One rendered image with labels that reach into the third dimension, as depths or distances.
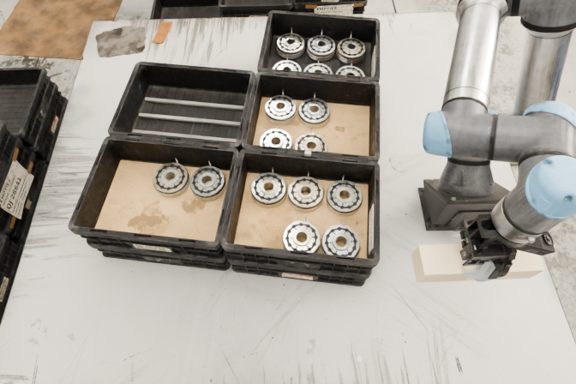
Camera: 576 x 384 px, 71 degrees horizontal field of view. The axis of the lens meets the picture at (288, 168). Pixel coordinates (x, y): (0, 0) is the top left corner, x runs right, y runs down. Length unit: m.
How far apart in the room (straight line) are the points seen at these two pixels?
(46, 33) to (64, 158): 1.80
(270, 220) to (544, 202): 0.74
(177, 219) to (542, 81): 0.99
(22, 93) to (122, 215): 1.27
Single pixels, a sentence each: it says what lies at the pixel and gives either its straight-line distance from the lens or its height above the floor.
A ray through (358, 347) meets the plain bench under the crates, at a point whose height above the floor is 0.70.
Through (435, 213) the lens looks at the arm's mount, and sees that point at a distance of 1.29.
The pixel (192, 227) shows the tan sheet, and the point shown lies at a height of 0.83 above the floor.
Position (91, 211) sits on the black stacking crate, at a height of 0.88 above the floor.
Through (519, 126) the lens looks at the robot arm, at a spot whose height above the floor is 1.41.
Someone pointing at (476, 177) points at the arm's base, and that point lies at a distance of 1.23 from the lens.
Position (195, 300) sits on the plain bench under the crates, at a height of 0.70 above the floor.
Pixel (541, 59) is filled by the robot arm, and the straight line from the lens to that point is 1.06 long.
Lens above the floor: 1.90
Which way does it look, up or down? 60 degrees down
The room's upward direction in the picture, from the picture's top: straight up
